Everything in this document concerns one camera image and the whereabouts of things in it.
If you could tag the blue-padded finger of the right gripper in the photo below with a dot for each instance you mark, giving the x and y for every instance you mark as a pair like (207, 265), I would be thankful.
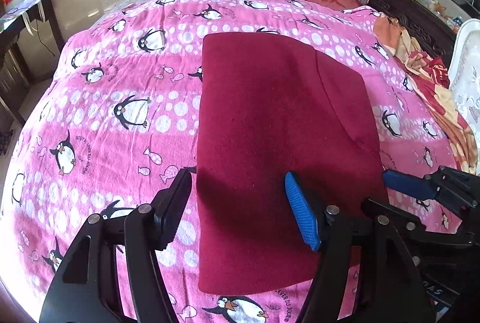
(408, 184)

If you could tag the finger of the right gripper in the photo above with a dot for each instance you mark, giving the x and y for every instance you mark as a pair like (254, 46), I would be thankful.
(401, 220)

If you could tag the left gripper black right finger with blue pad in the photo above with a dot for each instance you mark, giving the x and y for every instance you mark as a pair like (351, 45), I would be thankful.
(365, 272)

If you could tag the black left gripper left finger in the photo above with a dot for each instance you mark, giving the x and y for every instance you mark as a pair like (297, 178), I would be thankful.
(86, 286)

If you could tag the dark red fleece garment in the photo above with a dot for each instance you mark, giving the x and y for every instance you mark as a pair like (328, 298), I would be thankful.
(271, 105)

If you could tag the orange floral quilt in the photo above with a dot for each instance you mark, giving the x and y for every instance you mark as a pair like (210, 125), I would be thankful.
(429, 79)

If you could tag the white ornate chair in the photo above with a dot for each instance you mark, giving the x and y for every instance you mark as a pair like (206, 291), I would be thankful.
(464, 72)

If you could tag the pink penguin blanket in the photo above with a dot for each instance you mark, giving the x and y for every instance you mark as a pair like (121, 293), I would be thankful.
(122, 117)

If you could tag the dark wooden headboard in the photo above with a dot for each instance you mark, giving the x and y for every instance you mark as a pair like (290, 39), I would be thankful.
(433, 35)

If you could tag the dark wooden desk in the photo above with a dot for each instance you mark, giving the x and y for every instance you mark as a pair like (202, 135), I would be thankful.
(26, 28)

